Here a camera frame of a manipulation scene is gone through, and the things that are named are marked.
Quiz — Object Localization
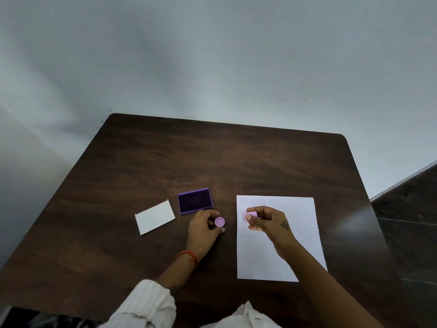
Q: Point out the person's left hand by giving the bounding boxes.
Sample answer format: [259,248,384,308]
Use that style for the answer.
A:
[186,210,227,261]

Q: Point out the person's right hand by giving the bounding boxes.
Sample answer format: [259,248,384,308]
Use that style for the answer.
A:
[246,206,297,254]

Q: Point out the person's left forearm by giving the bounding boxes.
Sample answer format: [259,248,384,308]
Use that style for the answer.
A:
[155,253,198,298]

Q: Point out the person's right forearm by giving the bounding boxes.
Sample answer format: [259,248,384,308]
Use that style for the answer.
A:
[274,236,384,328]

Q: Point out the white paper sheet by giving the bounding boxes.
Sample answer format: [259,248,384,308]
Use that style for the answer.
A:
[236,195,328,283]

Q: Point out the purple ink pad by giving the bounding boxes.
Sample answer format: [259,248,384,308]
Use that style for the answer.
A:
[178,187,214,215]

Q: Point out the white ink pad lid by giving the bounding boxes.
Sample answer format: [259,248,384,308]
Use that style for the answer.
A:
[135,199,176,236]

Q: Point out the person's white shirt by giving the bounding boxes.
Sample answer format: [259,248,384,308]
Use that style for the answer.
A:
[99,279,282,328]

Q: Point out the dark patterned trousers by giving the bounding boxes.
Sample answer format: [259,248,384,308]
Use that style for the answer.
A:
[0,305,104,328]

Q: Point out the red thread bracelet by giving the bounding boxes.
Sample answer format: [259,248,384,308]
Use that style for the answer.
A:
[177,250,199,269]

